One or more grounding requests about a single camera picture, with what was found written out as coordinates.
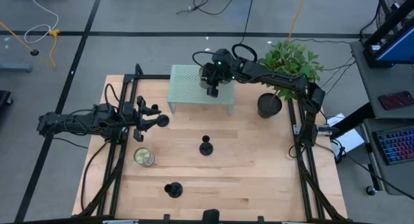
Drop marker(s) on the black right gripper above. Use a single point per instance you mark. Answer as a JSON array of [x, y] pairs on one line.
[[215, 76]]

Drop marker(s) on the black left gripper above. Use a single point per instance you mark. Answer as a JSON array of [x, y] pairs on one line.
[[139, 120]]

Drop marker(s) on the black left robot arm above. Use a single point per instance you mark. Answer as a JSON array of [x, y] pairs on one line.
[[81, 123]]

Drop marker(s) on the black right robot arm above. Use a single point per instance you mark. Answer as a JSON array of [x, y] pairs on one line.
[[275, 80]]

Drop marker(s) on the pale green mesh riser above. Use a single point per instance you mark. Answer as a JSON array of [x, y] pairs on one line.
[[186, 88]]

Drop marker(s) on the green plant in black pot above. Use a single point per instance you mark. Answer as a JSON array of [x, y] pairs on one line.
[[291, 59]]

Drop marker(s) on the small black edge clamp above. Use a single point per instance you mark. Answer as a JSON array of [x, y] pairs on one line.
[[166, 218], [260, 219]]

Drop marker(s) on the black rounded object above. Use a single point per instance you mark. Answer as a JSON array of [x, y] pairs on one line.
[[211, 216]]

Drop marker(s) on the grey metal table foot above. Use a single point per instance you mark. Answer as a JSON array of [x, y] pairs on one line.
[[16, 67]]

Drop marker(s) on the black chair base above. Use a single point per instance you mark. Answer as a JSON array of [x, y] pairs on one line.
[[4, 98]]

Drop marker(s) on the white paper sheet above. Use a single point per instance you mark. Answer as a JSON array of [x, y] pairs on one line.
[[351, 140]]

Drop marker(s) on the grey side desk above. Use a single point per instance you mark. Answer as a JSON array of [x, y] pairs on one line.
[[372, 85]]

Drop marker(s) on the dark red smartphone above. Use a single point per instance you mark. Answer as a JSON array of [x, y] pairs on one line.
[[396, 100]]

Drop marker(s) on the blue screen monitor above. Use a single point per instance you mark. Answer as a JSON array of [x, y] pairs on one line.
[[399, 47]]

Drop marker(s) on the black caster wheel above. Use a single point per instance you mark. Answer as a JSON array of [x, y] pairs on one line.
[[371, 190]]

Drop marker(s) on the rainbow backlit keyboard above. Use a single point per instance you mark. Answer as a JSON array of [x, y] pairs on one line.
[[396, 144]]

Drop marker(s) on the grey keyboard desk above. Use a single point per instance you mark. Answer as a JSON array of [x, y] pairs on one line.
[[398, 178]]

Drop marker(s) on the black aluminium table frame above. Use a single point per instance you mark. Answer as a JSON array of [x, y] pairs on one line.
[[152, 77]]

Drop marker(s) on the black monitor stand post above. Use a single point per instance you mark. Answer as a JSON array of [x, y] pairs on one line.
[[388, 26]]

